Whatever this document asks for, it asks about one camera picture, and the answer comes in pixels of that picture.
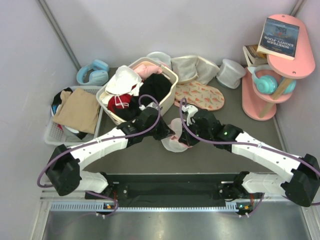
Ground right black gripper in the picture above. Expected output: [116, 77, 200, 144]
[179, 118, 212, 148]

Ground white pink-trimmed mesh laundry bag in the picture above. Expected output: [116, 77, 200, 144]
[161, 118, 191, 153]

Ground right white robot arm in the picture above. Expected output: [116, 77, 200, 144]
[179, 105, 320, 207]

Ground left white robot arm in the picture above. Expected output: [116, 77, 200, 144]
[45, 107, 175, 199]

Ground patterned flat laundry bag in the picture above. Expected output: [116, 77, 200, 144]
[174, 80, 225, 111]

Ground cream plastic laundry basket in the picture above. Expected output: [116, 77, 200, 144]
[96, 56, 179, 126]

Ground grey mesh laundry bag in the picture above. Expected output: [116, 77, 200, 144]
[171, 55, 220, 85]

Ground white mesh bag behind basket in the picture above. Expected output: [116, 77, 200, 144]
[146, 51, 172, 70]

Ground white cylindrical mesh bag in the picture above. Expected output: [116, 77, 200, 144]
[216, 58, 247, 89]

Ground black garment in basket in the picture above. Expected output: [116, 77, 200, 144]
[114, 74, 172, 121]

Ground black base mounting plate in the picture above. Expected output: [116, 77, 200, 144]
[100, 173, 261, 208]

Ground red garment in basket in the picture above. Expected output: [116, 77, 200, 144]
[107, 94, 132, 113]

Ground white garment in basket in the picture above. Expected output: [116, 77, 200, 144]
[105, 65, 142, 97]

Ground pink garment in basket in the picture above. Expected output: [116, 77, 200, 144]
[134, 64, 163, 80]

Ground pink tiered side shelf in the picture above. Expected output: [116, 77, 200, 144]
[242, 14, 316, 121]

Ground beige folded garment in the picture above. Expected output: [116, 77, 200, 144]
[52, 87, 100, 134]

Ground light blue headphones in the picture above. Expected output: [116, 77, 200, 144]
[76, 59, 110, 86]

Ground grey plastic tray basket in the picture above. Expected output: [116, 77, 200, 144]
[44, 85, 103, 146]

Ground teal headphones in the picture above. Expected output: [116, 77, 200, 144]
[247, 65, 297, 95]

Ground stacked books on shelf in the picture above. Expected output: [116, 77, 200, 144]
[242, 44, 268, 67]

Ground blue paperback book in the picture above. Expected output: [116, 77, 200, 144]
[256, 17, 300, 60]

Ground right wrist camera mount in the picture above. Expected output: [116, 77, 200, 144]
[181, 104, 199, 126]

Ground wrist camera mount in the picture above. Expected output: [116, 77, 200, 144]
[139, 101, 160, 111]
[181, 104, 199, 126]

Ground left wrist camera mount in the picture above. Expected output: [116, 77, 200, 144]
[139, 101, 160, 111]

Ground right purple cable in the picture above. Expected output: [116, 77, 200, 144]
[179, 97, 320, 217]

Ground purple cable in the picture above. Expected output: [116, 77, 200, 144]
[36, 94, 161, 218]
[179, 97, 320, 217]

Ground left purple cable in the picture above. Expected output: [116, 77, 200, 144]
[36, 94, 161, 218]

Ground grey slotted cable duct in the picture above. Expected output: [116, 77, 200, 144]
[50, 201, 249, 213]

